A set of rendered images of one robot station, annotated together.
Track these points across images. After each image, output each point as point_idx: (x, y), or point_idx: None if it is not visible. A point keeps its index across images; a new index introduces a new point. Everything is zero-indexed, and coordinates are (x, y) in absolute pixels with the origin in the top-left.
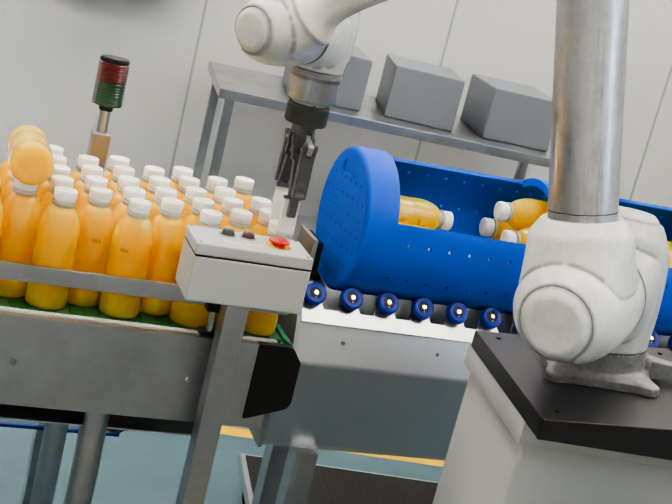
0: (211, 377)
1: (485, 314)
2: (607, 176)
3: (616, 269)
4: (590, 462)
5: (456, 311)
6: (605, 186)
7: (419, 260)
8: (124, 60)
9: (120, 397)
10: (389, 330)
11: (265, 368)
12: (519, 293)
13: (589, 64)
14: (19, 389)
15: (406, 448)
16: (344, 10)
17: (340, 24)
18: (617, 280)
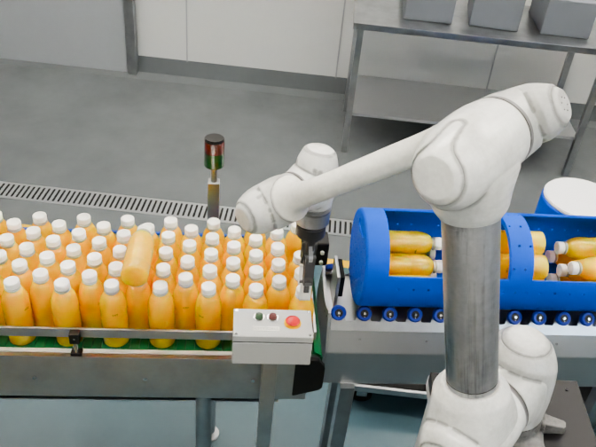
0: (261, 392)
1: None
2: (482, 371)
3: (489, 434)
4: None
5: (439, 315)
6: (482, 376)
7: (406, 295)
8: (219, 139)
9: (214, 390)
10: (391, 330)
11: (301, 372)
12: (420, 435)
13: (463, 303)
14: (152, 390)
15: (414, 380)
16: (306, 205)
17: None
18: (490, 441)
